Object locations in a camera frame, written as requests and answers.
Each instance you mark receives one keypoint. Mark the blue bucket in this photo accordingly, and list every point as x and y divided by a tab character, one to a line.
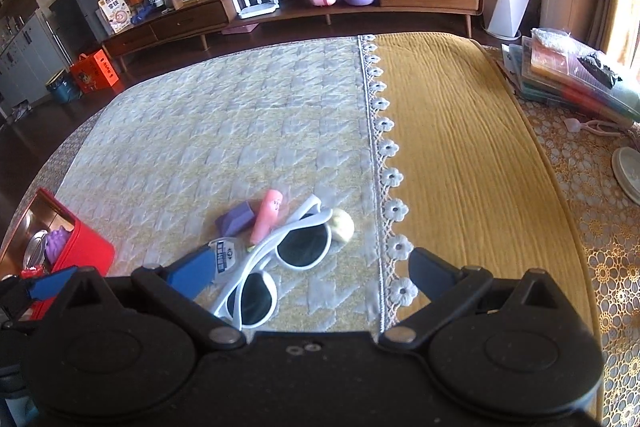
64	89

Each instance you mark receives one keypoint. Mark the pale yellow ball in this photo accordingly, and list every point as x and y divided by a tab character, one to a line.
342	224

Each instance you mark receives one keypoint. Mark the white sunglasses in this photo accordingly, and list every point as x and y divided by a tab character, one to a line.
302	247

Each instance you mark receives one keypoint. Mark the white wall cabinets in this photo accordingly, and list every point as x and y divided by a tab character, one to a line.
25	52

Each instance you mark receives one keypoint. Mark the pair of shoes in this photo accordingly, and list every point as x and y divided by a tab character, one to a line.
20	112

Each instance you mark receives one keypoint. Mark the purple eraser block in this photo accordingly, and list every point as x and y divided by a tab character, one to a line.
235	218

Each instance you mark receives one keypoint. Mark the white quilted mat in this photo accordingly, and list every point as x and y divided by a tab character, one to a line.
200	132

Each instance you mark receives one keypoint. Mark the red square tin box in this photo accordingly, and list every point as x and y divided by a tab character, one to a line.
85	247

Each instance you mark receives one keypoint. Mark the black toy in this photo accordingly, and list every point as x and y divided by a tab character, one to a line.
597	69

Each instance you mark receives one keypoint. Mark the white round disc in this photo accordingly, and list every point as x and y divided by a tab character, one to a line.
629	174

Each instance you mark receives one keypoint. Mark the orange gift box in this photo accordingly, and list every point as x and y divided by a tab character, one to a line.
92	74

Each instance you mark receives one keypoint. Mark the yellow quilted cloth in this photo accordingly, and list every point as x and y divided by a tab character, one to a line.
460	147

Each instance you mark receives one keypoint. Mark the red clip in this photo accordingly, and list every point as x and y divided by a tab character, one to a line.
35	272

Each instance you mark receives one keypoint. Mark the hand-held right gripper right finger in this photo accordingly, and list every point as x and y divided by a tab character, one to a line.
430	269

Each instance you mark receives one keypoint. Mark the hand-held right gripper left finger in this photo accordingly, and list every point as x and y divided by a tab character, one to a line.
192	269

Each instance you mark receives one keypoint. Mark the pink marker pen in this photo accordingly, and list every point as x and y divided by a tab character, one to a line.
267	214

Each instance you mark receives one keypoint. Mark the flat pink box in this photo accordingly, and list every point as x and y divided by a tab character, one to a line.
240	28

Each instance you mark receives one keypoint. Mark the purple hedgehog toy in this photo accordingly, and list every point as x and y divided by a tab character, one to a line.
56	244

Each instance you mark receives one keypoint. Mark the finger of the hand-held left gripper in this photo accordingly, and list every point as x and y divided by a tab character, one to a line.
50	284

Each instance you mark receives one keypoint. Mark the grey cabinet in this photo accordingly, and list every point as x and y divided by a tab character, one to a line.
75	17

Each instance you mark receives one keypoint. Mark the stack of plastic folders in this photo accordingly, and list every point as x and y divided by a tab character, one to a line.
560	77

